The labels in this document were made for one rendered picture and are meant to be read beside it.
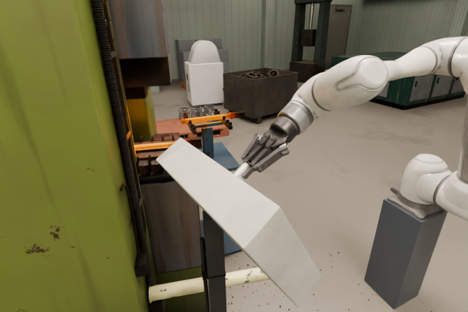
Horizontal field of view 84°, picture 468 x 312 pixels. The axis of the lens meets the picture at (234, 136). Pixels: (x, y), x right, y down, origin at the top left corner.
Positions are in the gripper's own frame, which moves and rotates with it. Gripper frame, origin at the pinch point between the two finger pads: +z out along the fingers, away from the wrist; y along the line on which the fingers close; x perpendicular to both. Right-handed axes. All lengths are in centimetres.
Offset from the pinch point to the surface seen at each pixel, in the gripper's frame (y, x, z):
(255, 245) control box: -27.1, 15.6, 11.2
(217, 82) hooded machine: 390, -173, -175
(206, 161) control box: -7.2, 17.1, 5.9
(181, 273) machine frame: 34, -50, 38
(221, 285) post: -11.6, -8.9, 21.8
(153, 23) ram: 32, 37, -13
